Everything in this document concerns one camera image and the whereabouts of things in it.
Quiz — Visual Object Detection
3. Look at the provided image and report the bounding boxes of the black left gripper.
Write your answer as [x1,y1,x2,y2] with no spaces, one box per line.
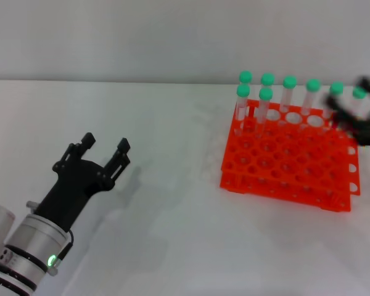
[33,132,131,232]

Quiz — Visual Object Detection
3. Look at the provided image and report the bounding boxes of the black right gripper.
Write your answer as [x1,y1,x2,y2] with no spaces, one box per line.
[323,76,370,146]

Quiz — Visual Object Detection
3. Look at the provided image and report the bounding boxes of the clear test tube green cap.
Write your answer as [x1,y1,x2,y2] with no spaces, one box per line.
[279,75,298,113]
[236,84,251,136]
[323,81,345,120]
[260,73,276,112]
[238,70,254,109]
[300,78,322,117]
[255,87,273,138]
[347,86,368,120]

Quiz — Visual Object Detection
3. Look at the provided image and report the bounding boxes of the orange plastic test tube rack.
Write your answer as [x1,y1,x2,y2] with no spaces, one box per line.
[218,99,361,214]

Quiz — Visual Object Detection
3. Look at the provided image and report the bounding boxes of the grey left wrist cable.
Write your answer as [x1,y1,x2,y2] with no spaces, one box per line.
[51,229,75,275]

